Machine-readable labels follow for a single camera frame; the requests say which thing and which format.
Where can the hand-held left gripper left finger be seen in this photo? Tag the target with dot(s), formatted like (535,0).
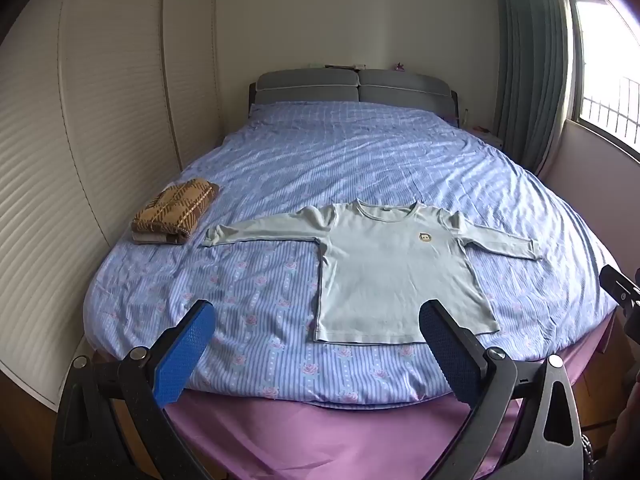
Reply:
(182,355)

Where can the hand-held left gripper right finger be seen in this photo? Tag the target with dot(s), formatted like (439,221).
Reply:
(447,355)

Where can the light green long-sleeve shirt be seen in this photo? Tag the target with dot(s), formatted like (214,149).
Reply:
(390,270)

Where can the purple bed sheet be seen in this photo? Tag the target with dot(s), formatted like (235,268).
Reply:
(325,440)

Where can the folded brown plaid garment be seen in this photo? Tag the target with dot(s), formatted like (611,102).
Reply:
(175,205)

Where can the white nightstand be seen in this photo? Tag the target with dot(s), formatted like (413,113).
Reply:
(487,137)

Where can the blue floral striped bedspread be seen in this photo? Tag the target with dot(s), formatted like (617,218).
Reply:
(350,160)

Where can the window with railing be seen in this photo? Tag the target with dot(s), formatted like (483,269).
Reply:
(600,60)

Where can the grey-green curtain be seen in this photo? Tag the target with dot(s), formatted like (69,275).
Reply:
(530,60)

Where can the cream louvered wardrobe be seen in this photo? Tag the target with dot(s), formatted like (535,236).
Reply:
(100,110)

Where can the grey headboard cushion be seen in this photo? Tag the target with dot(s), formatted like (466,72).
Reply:
(405,90)
(305,87)

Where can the flat dark book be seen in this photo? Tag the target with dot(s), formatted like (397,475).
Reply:
(345,66)

